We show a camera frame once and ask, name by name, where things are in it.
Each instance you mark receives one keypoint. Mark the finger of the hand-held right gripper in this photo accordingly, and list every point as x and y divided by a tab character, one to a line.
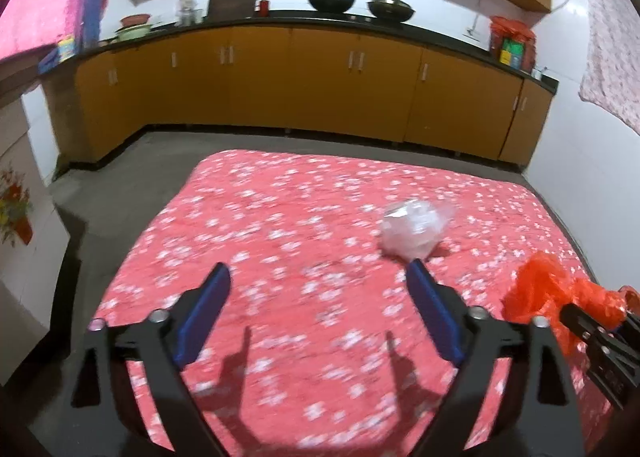
577	319

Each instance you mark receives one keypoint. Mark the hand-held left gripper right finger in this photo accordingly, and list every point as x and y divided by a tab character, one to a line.
435	312

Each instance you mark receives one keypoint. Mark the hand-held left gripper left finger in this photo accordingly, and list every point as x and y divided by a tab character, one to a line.
205	317

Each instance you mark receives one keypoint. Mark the red plastic bag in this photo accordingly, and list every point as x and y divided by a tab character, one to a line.
545	292

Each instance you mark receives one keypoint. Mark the small clear plastic bag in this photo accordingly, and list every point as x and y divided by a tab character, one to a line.
412	234

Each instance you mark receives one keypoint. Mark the red floral blanket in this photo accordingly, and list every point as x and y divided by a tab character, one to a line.
300	217

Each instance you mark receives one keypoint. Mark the white cabinet with flower print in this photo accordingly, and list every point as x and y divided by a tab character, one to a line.
25	267

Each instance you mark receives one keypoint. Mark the white cup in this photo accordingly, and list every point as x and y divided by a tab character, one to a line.
538	74

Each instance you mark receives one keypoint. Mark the orange lower kitchen cabinets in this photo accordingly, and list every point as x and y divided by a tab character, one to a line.
310	82

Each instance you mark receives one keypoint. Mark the green box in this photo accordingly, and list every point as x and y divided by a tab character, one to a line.
511	54

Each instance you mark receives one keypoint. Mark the black kitchen countertop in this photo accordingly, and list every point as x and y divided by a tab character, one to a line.
440	42

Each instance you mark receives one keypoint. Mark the hanging pink floral cloth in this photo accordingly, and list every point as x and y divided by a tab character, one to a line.
612	47

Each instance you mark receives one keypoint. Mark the red gift bag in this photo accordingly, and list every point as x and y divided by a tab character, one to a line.
510	29

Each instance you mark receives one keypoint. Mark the green bowl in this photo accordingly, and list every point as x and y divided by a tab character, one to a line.
134	33

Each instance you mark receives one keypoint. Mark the small colourful box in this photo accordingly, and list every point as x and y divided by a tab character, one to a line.
65	49

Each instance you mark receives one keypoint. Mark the black pot with lid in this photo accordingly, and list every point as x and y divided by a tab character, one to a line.
391	11

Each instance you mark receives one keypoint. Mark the glass jar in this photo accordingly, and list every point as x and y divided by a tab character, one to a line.
187	12

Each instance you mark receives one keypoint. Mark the red bowl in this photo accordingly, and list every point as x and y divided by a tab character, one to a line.
135	19

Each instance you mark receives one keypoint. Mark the brown cutting board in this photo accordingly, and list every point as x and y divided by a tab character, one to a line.
232	4

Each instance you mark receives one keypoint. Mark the red bottle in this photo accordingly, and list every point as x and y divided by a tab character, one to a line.
263	7

